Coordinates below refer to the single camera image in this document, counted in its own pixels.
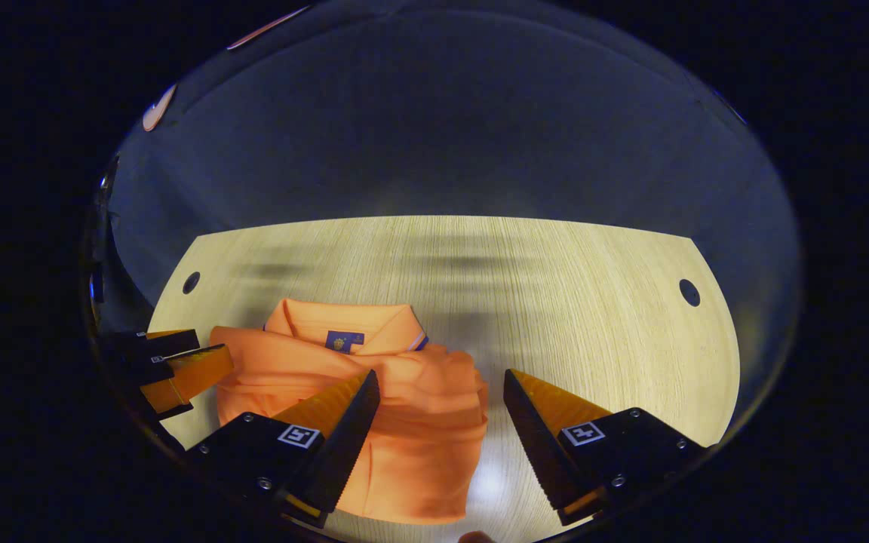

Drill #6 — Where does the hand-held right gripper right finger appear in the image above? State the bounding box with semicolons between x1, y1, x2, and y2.
503;368;708;527

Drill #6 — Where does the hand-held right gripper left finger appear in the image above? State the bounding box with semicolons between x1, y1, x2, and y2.
186;369;382;529

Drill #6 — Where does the orange T-shirt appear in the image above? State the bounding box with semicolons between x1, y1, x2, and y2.
208;297;490;527

